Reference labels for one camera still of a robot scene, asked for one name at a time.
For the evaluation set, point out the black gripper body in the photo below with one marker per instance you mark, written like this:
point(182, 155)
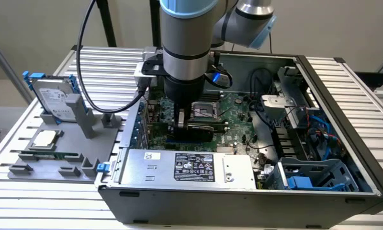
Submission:
point(184, 92)

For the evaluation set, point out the black graphics card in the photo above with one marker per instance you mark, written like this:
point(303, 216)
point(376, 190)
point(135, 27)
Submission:
point(203, 130)

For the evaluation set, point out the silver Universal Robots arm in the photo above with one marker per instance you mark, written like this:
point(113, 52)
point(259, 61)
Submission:
point(184, 36)

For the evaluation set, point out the CPU socket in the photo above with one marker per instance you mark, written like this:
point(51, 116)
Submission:
point(204, 110)

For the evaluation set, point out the silver power supply unit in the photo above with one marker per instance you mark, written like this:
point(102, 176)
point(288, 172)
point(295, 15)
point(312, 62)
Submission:
point(184, 167)

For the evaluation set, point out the small silver heat sink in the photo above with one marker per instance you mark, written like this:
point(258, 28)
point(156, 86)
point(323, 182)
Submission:
point(224, 150)

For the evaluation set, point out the green motherboard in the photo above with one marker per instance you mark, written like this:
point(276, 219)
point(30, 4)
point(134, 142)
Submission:
point(235, 119)

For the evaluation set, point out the coin cell battery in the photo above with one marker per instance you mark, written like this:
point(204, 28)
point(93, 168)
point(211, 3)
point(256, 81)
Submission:
point(238, 100)

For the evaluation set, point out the blue case latch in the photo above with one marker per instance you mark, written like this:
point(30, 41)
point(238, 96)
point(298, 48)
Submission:
point(102, 167)

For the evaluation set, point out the black stand leg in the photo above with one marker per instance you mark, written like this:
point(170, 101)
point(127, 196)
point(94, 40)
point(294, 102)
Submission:
point(152, 24)
point(107, 24)

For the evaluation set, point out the metal drive cage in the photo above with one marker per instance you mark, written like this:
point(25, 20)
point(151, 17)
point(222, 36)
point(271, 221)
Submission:
point(290, 95)

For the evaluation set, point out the black open PC case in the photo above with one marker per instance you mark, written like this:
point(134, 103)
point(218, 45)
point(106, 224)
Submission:
point(228, 206)

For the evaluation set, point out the grey parts rack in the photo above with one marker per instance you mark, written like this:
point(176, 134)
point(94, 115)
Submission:
point(69, 143)

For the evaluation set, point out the silver CPU chip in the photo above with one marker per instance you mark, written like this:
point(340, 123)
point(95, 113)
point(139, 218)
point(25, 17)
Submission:
point(45, 140)

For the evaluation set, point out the green RAM stick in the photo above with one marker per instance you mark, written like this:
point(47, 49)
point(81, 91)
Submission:
point(47, 155)

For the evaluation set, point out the blue-grey plastic disk bay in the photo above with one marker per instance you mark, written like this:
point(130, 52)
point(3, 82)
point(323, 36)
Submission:
point(315, 172)

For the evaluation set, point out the grey metal pole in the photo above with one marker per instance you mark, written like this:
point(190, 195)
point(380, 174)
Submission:
point(5, 67)

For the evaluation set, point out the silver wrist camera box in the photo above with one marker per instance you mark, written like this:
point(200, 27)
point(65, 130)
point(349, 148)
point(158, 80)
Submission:
point(146, 67)

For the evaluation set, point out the hard disk with blue bracket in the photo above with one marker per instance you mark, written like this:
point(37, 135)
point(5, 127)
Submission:
point(51, 98)

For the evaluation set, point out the aluminium frame with black plate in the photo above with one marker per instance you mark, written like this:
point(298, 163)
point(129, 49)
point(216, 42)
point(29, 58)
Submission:
point(379, 76)

